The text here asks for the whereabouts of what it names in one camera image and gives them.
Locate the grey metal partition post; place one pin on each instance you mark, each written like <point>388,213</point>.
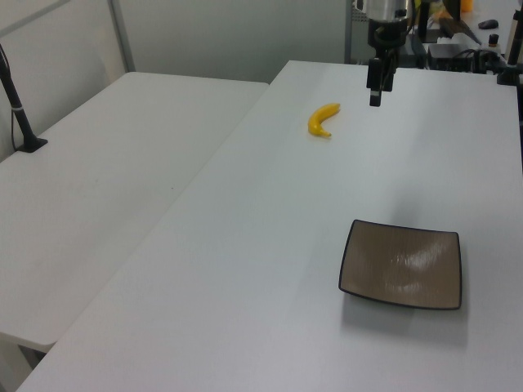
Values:
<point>122,36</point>

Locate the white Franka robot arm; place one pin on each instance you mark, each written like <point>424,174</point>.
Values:
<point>386,8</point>

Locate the black electronics box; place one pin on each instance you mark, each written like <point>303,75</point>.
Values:
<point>447,55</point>

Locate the orange object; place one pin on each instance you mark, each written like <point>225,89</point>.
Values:
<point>467,3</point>

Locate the grey perforated metal panel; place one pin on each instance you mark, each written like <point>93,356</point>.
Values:
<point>354,36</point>

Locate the yellow banana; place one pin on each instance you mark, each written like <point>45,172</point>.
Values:
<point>316,121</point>

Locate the brown square ceramic plate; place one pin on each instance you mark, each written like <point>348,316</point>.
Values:
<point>402,265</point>

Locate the black clamp stand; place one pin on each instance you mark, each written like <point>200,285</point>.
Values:
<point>512,45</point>

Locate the black camera stand pole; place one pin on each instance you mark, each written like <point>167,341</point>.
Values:
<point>18,110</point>

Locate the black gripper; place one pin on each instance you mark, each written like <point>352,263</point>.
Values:
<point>388,34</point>

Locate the black computer mouse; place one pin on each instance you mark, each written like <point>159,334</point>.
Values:
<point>488,24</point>

